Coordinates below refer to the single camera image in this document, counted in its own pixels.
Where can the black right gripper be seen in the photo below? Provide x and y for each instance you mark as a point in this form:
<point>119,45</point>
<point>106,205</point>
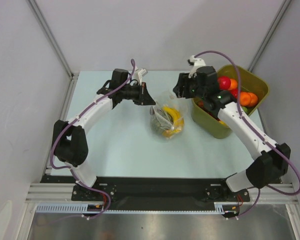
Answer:
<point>184,86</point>

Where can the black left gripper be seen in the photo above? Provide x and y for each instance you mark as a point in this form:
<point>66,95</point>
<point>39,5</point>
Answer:
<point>142,93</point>

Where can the clear zip top bag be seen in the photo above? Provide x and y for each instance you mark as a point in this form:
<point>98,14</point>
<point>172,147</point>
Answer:
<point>168,99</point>

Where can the green netted fake melon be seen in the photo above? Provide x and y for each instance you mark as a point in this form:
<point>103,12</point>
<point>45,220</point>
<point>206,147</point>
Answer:
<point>157,127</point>

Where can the yellow fake banana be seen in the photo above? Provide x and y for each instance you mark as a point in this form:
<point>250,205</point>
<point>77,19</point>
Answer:
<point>173,113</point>

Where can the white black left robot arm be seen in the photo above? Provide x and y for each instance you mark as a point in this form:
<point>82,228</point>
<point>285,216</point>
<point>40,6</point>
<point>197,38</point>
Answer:
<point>69,141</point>

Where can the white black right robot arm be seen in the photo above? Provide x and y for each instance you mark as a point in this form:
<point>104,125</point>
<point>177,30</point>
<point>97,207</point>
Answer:
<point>270,159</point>

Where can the red fake apple in bin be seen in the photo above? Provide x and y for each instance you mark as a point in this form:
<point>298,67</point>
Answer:
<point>224,82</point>

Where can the orange fake orange rear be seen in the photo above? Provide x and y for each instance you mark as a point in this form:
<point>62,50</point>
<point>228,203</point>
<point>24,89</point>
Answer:
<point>233,84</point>

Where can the orange fake tangerine front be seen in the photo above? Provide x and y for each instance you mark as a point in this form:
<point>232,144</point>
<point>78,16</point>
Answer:
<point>244,99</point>

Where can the orange fake tangerine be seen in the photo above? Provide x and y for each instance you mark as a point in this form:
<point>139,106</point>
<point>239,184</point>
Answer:
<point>254,100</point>
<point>244,99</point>

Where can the green fake lime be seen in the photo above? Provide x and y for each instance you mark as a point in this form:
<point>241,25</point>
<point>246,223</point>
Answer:
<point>245,109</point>

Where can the orange fake tangerine right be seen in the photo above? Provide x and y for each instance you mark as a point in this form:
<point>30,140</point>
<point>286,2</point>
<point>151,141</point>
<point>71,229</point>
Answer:
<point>254,100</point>

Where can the olive green plastic bin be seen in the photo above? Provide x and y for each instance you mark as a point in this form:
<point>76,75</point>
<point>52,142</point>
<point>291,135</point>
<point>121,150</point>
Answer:
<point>216,127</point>

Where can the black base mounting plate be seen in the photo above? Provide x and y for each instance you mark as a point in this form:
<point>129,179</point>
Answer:
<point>146,180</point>

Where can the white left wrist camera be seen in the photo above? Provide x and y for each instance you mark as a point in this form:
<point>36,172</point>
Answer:
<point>139,74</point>

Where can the left aluminium corner post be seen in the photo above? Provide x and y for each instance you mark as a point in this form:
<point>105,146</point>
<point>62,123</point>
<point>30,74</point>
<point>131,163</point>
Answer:
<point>44,25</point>

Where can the aluminium corner post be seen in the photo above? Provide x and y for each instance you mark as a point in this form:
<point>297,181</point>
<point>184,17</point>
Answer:
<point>44,25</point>
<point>279,16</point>

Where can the white slotted cable duct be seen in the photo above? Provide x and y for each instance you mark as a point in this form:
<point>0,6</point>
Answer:
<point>95,208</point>

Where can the right aluminium corner post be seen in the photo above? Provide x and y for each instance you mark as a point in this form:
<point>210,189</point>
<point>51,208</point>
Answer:
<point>279,16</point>

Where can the aluminium front frame rail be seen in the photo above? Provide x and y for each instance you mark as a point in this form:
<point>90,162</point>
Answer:
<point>70,192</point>

